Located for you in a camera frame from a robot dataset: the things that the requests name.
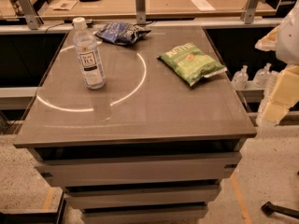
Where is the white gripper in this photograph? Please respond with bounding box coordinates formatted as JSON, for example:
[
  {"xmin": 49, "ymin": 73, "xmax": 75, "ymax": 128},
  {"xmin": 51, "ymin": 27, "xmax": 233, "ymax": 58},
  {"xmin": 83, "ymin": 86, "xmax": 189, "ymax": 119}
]
[{"xmin": 255, "ymin": 7, "xmax": 299, "ymax": 126}]

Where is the clear Teas' Tea plastic bottle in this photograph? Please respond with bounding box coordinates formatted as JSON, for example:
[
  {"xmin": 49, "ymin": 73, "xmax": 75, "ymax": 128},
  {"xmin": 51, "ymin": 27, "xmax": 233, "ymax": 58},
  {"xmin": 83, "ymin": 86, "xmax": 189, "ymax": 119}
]
[{"xmin": 73, "ymin": 17, "xmax": 106, "ymax": 90}]

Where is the right clear sanitizer bottle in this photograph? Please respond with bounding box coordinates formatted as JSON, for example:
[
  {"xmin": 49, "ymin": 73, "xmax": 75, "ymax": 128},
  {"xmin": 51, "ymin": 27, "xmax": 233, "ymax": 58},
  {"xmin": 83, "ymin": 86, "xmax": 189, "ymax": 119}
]
[{"xmin": 252, "ymin": 63, "xmax": 271, "ymax": 88}]

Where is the clear sanitizer bottle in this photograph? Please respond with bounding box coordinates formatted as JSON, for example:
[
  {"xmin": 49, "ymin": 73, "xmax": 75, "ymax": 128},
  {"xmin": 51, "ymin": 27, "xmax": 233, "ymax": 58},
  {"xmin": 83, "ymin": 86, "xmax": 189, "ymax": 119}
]
[
  {"xmin": 252, "ymin": 63, "xmax": 271, "ymax": 88},
  {"xmin": 232, "ymin": 65, "xmax": 249, "ymax": 91}
]

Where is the left clear sanitizer bottle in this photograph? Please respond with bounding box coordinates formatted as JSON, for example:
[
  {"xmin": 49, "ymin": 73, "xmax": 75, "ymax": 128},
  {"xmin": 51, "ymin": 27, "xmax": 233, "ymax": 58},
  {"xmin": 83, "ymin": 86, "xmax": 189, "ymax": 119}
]
[{"xmin": 232, "ymin": 65, "xmax": 249, "ymax": 91}]

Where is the green rice chip bag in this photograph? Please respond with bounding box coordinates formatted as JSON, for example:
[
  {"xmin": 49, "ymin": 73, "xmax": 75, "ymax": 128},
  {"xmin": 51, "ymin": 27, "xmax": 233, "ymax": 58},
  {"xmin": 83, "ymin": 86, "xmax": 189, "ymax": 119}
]
[{"xmin": 158, "ymin": 43, "xmax": 227, "ymax": 87}]

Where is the dark blue chip bag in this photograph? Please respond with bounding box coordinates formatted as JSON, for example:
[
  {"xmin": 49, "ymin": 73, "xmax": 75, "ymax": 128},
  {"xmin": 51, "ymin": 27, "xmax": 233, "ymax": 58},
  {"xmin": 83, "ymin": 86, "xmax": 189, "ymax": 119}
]
[{"xmin": 95, "ymin": 22, "xmax": 151, "ymax": 46}]

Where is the white paper card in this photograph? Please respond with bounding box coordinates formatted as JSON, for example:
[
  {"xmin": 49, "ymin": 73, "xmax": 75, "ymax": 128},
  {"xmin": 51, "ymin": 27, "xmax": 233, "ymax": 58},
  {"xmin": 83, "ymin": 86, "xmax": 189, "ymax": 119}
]
[{"xmin": 192, "ymin": 0, "xmax": 215, "ymax": 11}]

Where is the black chair base leg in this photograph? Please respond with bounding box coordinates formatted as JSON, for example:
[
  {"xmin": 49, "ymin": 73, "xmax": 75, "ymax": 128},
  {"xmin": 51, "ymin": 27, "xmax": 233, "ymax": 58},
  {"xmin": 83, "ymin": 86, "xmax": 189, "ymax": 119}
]
[{"xmin": 261, "ymin": 202, "xmax": 299, "ymax": 219}]

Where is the grey drawer cabinet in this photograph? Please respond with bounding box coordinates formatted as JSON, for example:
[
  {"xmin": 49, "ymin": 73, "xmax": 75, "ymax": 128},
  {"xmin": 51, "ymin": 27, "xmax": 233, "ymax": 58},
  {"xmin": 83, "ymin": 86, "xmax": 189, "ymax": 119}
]
[{"xmin": 15, "ymin": 26, "xmax": 256, "ymax": 224}]

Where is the small paper packet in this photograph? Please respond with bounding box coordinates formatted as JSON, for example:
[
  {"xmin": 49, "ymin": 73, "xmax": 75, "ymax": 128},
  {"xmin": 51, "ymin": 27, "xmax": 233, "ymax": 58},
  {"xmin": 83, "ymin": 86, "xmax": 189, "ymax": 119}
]
[{"xmin": 50, "ymin": 0, "xmax": 77, "ymax": 11}]

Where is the middle metal bracket post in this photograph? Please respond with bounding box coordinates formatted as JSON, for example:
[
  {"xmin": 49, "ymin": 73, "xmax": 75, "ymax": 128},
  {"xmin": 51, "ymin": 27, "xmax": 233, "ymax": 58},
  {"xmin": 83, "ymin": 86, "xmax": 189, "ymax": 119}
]
[{"xmin": 135, "ymin": 0, "xmax": 146, "ymax": 25}]

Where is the black cable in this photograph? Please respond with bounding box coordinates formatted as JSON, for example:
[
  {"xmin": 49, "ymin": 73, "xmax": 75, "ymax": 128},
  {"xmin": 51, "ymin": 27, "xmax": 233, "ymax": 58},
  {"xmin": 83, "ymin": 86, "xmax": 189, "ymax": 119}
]
[{"xmin": 43, "ymin": 21, "xmax": 74, "ymax": 35}]

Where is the left metal bracket post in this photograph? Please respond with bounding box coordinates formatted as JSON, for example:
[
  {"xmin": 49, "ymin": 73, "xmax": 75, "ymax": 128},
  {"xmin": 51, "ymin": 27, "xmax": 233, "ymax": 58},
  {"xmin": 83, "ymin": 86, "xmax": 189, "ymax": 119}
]
[{"xmin": 18, "ymin": 0, "xmax": 43, "ymax": 30}]

